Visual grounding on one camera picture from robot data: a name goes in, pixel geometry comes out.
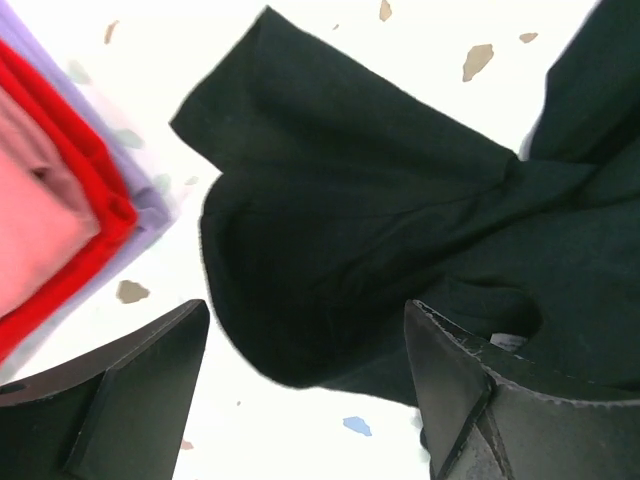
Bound red folded t shirt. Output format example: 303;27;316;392
1;42;138;360

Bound lavender folded t shirt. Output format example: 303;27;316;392
0;0;181;281

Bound black t shirt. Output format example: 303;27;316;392
168;0;640;451

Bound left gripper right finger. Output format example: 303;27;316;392
404;300;639;480

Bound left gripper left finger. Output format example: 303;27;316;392
1;300;209;480

